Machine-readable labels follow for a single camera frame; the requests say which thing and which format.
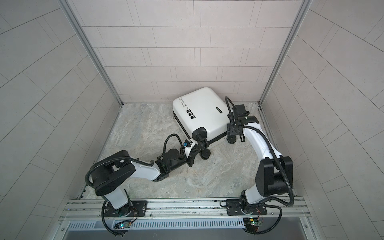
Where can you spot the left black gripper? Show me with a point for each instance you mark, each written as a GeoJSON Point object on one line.
{"type": "Point", "coordinates": [190, 159]}

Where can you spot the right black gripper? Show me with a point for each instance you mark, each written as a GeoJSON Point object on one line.
{"type": "Point", "coordinates": [230, 127]}

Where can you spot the white suitcase black lining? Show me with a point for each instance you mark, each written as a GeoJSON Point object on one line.
{"type": "Point", "coordinates": [203, 117]}

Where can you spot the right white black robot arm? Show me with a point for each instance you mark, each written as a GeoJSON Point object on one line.
{"type": "Point", "coordinates": [273, 181]}

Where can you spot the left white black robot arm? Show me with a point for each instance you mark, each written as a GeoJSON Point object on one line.
{"type": "Point", "coordinates": [107, 176]}

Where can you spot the left green circuit board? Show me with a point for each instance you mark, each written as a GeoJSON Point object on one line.
{"type": "Point", "coordinates": [122, 225]}

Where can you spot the green circuit board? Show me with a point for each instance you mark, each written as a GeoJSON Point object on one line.
{"type": "Point", "coordinates": [122, 225]}
{"type": "Point", "coordinates": [252, 225]}

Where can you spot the white ventilation grille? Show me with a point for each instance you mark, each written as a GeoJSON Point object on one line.
{"type": "Point", "coordinates": [161, 224]}

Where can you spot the right green circuit board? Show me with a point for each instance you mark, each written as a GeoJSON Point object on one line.
{"type": "Point", "coordinates": [252, 225]}

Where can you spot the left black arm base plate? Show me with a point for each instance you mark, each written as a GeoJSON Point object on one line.
{"type": "Point", "coordinates": [131, 210]}

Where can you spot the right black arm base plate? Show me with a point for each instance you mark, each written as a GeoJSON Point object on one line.
{"type": "Point", "coordinates": [237, 207]}

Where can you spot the aluminium mounting rail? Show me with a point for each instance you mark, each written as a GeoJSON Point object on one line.
{"type": "Point", "coordinates": [154, 209]}

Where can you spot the right aluminium corner post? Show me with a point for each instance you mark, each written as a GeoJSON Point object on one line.
{"type": "Point", "coordinates": [288, 42]}

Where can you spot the aluminium corner post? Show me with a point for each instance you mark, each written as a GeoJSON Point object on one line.
{"type": "Point", "coordinates": [88, 47]}
{"type": "Point", "coordinates": [288, 42]}

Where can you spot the left aluminium corner post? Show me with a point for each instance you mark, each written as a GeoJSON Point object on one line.
{"type": "Point", "coordinates": [88, 47]}

